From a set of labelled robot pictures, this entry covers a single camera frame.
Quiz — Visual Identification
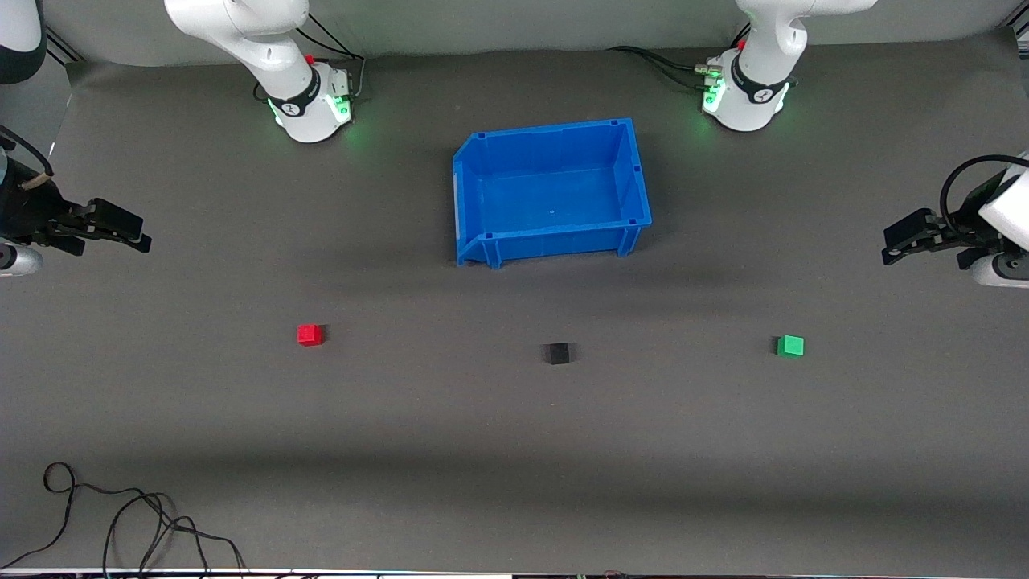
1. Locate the blue plastic storage bin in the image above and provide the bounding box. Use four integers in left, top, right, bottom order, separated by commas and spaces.
452, 117, 653, 269

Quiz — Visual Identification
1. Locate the dark grey table mat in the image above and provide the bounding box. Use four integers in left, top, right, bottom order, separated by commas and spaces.
0, 28, 1029, 573

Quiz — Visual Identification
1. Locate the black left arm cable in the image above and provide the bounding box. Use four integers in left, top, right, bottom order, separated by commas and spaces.
939, 154, 1029, 238

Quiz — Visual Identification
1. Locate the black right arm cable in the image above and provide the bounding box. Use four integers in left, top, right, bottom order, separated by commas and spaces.
0, 126, 55, 177

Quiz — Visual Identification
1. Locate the black arm base cable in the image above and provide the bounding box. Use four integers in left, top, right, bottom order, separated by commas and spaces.
608, 45, 718, 88
296, 14, 367, 102

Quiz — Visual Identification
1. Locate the thin black loose cable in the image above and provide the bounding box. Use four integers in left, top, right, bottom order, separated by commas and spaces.
0, 461, 247, 574

